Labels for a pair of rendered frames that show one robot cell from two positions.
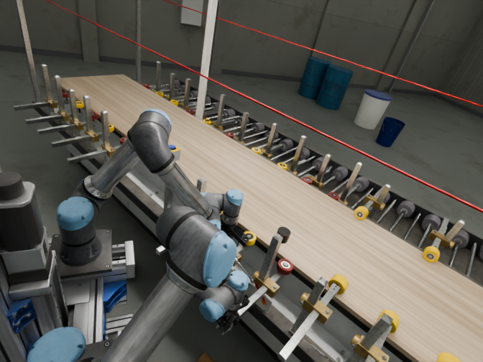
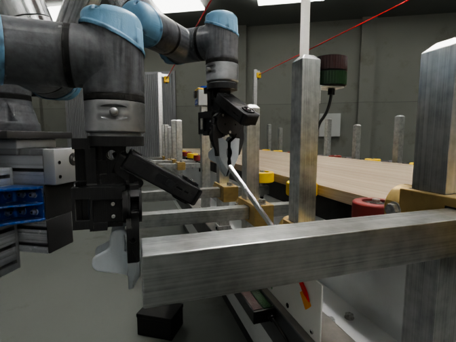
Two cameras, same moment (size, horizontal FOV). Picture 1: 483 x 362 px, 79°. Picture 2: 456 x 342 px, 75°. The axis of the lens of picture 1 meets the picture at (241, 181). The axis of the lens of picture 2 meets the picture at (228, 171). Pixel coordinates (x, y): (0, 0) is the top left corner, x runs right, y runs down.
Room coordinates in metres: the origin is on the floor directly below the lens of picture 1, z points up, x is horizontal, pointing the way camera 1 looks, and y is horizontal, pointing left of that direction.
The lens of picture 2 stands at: (0.46, -0.43, 1.02)
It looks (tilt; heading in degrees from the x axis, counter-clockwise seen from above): 6 degrees down; 38
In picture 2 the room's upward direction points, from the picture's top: straight up
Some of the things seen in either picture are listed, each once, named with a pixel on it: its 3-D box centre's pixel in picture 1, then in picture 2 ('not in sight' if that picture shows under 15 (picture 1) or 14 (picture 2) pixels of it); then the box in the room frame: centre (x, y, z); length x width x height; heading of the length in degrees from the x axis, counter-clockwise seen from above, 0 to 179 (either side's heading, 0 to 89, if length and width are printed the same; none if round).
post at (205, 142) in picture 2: (168, 189); (205, 160); (1.39, 0.42, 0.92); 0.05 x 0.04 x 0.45; 56
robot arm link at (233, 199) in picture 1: (232, 202); (220, 40); (1.01, 0.02, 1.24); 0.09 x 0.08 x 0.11; 103
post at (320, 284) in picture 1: (305, 312); (432, 284); (0.82, -0.42, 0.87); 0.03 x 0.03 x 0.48; 56
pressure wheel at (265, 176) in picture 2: not in sight; (262, 186); (1.33, 0.09, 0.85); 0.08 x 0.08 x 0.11
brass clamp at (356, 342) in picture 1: (368, 350); not in sight; (0.67, -0.65, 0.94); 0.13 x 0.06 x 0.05; 56
